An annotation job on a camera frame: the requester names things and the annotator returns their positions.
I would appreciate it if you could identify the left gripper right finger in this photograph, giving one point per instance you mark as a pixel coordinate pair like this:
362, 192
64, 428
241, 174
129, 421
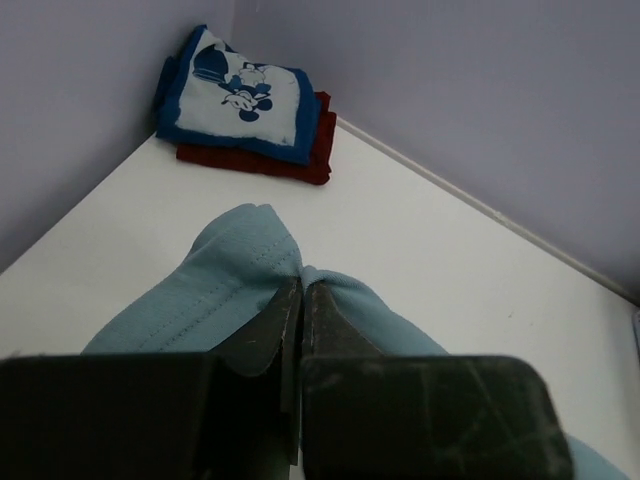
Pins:
367, 414

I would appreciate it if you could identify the folded dark red t shirt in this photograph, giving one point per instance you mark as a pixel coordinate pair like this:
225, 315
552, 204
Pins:
316, 172

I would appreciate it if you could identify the folded blue mickey t shirt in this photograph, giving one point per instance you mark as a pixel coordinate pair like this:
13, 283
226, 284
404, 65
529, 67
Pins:
211, 95

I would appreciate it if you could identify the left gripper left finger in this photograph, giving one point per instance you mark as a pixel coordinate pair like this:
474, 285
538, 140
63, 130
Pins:
227, 413

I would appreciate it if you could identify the grey-blue t shirt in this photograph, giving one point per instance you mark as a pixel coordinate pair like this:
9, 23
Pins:
232, 270

